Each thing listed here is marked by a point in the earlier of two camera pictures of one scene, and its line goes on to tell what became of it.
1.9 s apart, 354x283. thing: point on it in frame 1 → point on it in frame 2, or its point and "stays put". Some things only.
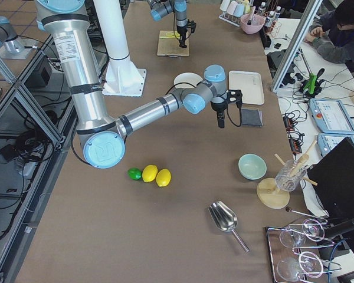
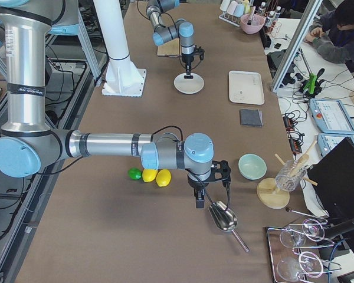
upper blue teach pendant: [331, 117] stays put
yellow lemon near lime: [149, 173] stays put
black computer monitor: [338, 181] stays put
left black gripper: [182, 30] → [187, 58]
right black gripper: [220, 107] → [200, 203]
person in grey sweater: [339, 35] stays put
